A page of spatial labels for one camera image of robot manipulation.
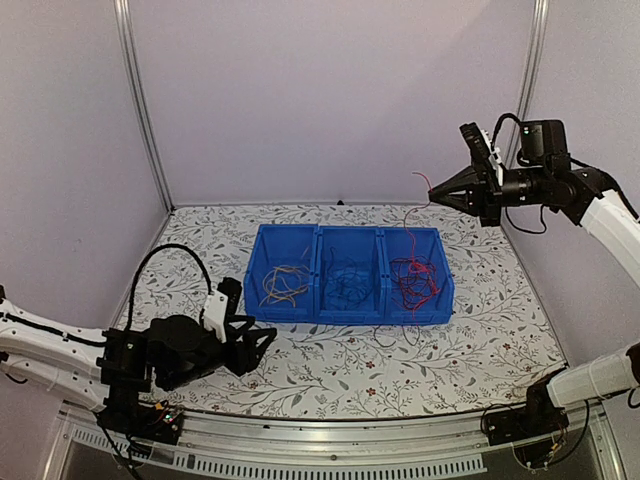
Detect aluminium corner post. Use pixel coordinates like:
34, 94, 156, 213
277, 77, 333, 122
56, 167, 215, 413
514, 0, 549, 121
113, 0, 175, 213

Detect left aluminium corner post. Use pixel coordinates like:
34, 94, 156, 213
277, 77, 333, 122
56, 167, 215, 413
113, 0, 175, 213

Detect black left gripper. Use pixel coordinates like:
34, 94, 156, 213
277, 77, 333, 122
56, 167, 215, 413
162, 317, 276, 394

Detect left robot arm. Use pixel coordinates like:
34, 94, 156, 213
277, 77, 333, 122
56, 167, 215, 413
1, 243, 277, 434

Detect yellow cable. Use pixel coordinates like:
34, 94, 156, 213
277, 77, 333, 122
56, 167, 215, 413
262, 264, 311, 306
257, 249, 311, 309

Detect blue plastic bin near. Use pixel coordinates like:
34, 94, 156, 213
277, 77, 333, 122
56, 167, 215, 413
381, 227, 455, 326

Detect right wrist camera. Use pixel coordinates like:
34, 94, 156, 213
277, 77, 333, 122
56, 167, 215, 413
459, 122, 505, 187

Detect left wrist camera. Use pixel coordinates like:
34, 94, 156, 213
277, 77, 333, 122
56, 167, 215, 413
201, 277, 242, 343

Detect red cable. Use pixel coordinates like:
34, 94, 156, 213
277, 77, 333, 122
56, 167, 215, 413
402, 171, 446, 324
389, 254, 444, 314

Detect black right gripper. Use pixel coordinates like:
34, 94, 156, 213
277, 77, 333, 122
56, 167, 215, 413
430, 156, 550, 227

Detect blue plastic bin far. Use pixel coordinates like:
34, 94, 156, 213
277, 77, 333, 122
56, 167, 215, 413
244, 224, 319, 323

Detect aluminium front rail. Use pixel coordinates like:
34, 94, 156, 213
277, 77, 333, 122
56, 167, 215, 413
43, 403, 627, 479

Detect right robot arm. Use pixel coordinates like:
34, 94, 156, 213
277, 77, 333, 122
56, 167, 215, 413
428, 119, 639, 436

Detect right aluminium corner post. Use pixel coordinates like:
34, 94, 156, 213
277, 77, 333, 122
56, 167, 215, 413
514, 0, 549, 121

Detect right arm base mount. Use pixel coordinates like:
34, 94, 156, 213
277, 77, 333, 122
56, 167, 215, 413
480, 384, 569, 470

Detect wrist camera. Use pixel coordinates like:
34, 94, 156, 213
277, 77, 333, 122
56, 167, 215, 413
201, 277, 242, 343
459, 122, 505, 187

